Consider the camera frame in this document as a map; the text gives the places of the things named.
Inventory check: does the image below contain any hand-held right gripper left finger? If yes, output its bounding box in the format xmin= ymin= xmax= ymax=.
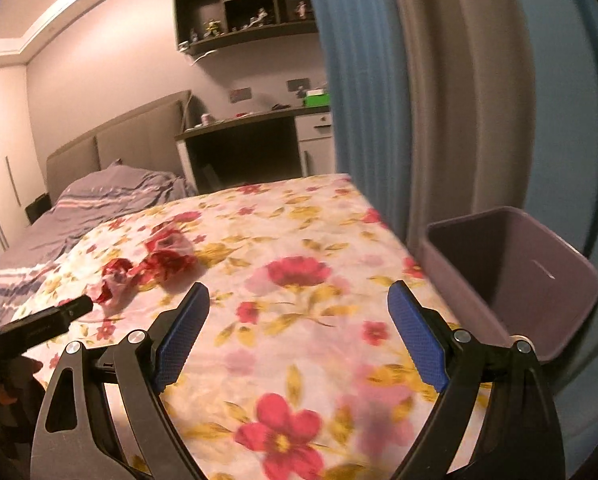
xmin=30 ymin=282 xmax=211 ymax=480

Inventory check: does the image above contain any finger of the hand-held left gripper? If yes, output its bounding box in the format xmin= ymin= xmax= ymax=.
xmin=0 ymin=294 xmax=94 ymax=354

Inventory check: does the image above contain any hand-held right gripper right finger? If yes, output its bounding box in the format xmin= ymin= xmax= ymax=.
xmin=387 ymin=280 xmax=565 ymax=480

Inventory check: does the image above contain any pink plastic bag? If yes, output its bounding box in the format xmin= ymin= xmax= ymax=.
xmin=88 ymin=225 xmax=200 ymax=309

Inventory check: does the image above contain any grey plastic bin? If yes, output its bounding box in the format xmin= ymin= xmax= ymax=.
xmin=419 ymin=206 xmax=598 ymax=365

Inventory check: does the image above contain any black bedside stand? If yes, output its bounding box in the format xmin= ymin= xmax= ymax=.
xmin=25 ymin=194 xmax=52 ymax=224

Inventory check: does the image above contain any grey striped quilt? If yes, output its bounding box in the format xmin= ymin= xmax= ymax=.
xmin=0 ymin=160 xmax=198 ymax=311

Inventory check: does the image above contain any floral tablecloth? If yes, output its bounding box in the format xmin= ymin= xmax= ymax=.
xmin=0 ymin=172 xmax=495 ymax=480

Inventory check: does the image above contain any white wardrobe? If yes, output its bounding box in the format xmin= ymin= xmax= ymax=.
xmin=0 ymin=70 xmax=46 ymax=253

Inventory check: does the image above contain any grey padded headboard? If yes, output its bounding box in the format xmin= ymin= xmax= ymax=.
xmin=46 ymin=90 xmax=194 ymax=206

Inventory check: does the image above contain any dark desk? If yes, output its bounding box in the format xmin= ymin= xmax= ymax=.
xmin=175 ymin=105 xmax=335 ymax=196

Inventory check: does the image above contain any white drawer cabinet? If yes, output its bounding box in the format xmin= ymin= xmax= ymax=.
xmin=295 ymin=112 xmax=336 ymax=179

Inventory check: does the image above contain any grey curtain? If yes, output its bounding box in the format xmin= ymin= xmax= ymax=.
xmin=386 ymin=0 xmax=535 ymax=261

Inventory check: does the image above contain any blue curtain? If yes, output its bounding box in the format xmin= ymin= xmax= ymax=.
xmin=301 ymin=0 xmax=416 ymax=242
xmin=504 ymin=0 xmax=598 ymax=461

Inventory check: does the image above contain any dark wall shelf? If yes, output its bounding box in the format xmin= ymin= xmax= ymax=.
xmin=173 ymin=0 xmax=320 ymax=57

